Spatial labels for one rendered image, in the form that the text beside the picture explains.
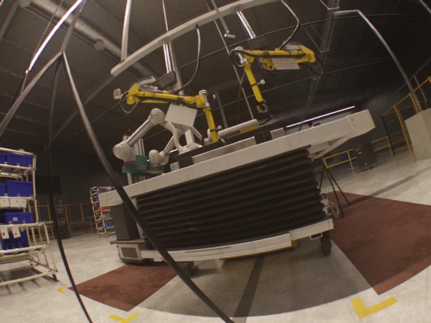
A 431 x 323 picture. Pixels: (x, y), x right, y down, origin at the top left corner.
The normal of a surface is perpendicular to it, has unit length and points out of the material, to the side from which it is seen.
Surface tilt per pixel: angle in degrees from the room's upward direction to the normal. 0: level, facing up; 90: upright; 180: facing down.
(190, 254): 90
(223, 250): 90
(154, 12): 175
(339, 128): 90
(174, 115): 90
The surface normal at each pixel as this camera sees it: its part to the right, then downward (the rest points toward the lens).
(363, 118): -0.33, -0.10
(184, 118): 0.12, -0.22
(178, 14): 0.17, 0.97
